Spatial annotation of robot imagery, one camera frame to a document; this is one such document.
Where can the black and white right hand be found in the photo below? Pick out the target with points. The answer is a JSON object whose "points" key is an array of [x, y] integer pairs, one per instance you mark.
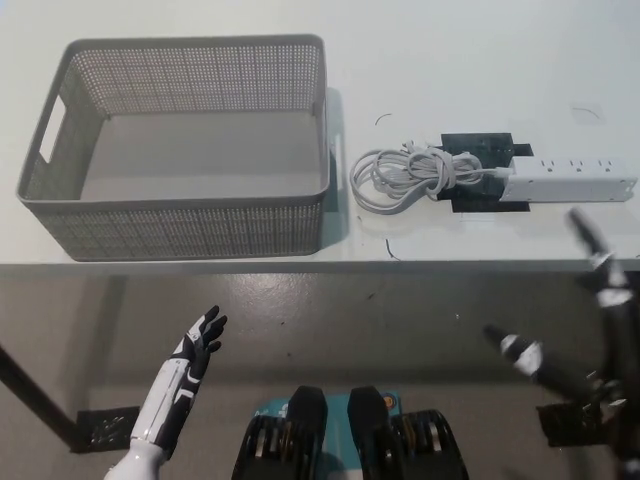
{"points": [[612, 300]]}

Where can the white and black left hand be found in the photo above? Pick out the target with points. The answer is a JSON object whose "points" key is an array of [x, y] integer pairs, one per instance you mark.
{"points": [[175, 385]]}

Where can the black metal table leg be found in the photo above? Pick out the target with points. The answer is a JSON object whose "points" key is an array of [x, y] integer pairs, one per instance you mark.
{"points": [[35, 390]]}

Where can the grey perforated plastic basket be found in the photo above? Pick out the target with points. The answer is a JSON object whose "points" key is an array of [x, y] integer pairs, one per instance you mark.
{"points": [[175, 230]]}

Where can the black tape patch on table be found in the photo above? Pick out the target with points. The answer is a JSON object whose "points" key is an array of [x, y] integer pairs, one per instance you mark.
{"points": [[475, 145]]}

